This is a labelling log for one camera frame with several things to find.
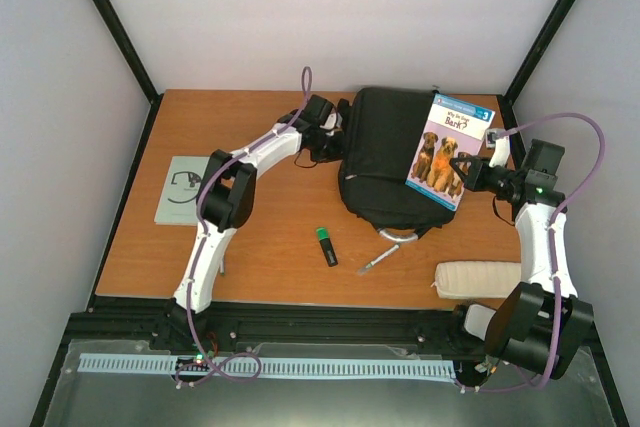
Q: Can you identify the black frame post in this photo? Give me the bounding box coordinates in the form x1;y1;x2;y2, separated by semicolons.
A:
502;0;609;103
61;0;161;98

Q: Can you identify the light blue cable duct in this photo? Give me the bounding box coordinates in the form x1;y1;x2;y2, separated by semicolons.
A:
77;353;455;383

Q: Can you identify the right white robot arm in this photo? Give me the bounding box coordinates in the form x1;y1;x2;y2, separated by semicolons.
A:
448;139;594;389

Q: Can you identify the silver craft knife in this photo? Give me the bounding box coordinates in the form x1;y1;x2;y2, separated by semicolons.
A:
357;243;400;276

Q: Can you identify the beige pencil case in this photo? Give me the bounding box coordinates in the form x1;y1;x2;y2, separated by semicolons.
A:
432;261;521;300

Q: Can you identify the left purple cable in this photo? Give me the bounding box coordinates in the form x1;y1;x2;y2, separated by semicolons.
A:
174;65;314;389

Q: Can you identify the green highlighter marker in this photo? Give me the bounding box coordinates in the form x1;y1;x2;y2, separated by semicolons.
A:
316;227;338;267

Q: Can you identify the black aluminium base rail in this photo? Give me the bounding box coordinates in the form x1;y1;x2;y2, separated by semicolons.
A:
63;297;483;360

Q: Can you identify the left black frame post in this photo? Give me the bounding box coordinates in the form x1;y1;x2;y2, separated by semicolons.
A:
61;0;161;98

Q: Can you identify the dog picture book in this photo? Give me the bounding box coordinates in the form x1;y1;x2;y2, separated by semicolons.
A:
405;94;495;212

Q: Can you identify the black student backpack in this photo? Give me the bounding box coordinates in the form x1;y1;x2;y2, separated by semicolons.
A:
338;87;455;237

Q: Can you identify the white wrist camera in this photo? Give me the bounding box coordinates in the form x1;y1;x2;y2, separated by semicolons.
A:
321;113;342;131
485;128;511;167

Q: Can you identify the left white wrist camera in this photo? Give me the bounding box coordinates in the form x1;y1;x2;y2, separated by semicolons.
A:
321;113;342;131

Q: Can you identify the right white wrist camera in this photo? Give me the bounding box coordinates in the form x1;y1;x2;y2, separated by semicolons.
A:
485;128;511;167

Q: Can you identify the grey notebook with circle logo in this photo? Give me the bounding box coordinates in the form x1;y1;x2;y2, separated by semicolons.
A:
154;156;209;226

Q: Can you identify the right black frame post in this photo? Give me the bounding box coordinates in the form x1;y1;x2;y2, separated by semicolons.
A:
502;0;609;103

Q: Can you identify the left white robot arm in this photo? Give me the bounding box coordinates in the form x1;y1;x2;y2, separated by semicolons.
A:
172;95;342;350

